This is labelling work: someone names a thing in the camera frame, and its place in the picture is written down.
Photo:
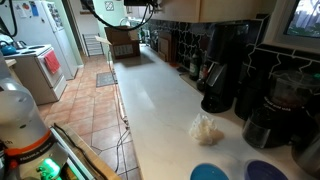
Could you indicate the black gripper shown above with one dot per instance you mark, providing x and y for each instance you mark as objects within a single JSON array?
[{"x": 138, "y": 2}]

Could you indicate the light wood cabinet door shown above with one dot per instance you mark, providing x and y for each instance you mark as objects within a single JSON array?
[{"x": 181, "y": 10}]

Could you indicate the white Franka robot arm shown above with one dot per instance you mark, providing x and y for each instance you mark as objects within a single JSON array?
[{"x": 20, "y": 126}]

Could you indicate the open cardboard box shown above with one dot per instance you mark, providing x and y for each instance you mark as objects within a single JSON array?
[{"x": 125, "y": 43}]

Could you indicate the large brown cutting board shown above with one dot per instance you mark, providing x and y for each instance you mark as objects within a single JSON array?
[{"x": 166, "y": 46}]

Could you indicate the grey patterned floor mat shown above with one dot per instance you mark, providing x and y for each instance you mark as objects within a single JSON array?
[{"x": 105, "y": 79}]

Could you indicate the green glass bottle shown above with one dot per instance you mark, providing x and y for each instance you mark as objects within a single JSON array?
[{"x": 194, "y": 66}]

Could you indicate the white refrigerator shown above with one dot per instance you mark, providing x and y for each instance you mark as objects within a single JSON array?
[{"x": 43, "y": 30}]

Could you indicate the dark bottle red label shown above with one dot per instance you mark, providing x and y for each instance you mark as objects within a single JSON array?
[{"x": 202, "y": 78}]

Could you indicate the blue paper on fridge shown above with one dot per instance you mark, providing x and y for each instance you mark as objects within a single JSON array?
[{"x": 34, "y": 9}]

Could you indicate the red hand towel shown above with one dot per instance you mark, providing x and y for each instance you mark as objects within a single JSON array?
[{"x": 52, "y": 61}]

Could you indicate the black coffee machine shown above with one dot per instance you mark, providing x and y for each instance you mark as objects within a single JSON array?
[{"x": 221, "y": 70}]

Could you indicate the steel pot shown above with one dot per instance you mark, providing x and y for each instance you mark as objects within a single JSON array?
[{"x": 19, "y": 44}]

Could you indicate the white kitchen stove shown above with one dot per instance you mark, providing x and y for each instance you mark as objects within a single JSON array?
[{"x": 33, "y": 78}]

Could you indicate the blue kettle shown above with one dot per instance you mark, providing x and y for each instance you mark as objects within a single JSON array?
[{"x": 6, "y": 49}]

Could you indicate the wooden side counter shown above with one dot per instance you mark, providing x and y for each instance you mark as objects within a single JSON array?
[{"x": 10, "y": 62}]

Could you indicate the black canister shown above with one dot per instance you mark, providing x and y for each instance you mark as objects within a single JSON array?
[{"x": 248, "y": 96}]

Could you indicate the white crumpled cloth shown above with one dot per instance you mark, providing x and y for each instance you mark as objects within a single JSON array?
[{"x": 205, "y": 131}]

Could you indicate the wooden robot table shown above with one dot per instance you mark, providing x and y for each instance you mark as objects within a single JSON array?
[{"x": 95, "y": 160}]

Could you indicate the black food processor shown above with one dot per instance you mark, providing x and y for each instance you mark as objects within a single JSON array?
[{"x": 280, "y": 113}]

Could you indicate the dark blue bowl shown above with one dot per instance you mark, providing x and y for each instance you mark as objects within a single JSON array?
[{"x": 265, "y": 171}]

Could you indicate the metal canister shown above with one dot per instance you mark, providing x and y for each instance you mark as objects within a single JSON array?
[{"x": 308, "y": 156}]

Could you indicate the small framed wall picture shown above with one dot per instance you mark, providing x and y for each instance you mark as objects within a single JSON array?
[{"x": 109, "y": 5}]

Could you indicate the light wood wall cabinet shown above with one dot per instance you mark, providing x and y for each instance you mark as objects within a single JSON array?
[{"x": 236, "y": 10}]

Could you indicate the window with white frame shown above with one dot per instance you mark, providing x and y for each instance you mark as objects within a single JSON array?
[{"x": 300, "y": 20}]

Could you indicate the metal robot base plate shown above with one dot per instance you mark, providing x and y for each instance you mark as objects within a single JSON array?
[{"x": 71, "y": 156}]

